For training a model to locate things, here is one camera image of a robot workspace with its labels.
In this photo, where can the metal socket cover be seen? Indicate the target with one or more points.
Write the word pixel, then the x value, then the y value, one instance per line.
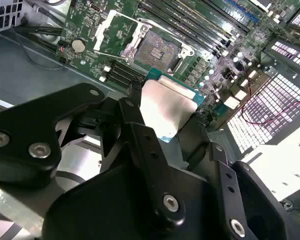
pixel 101 30

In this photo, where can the silver topped CPU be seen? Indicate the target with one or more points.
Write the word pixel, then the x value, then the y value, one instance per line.
pixel 165 107

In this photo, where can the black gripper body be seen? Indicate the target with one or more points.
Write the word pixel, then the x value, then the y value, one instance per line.
pixel 102 212

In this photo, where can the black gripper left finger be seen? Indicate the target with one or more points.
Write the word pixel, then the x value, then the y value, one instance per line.
pixel 22 120

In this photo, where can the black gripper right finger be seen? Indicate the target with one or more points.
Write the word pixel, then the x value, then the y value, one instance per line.
pixel 221 170

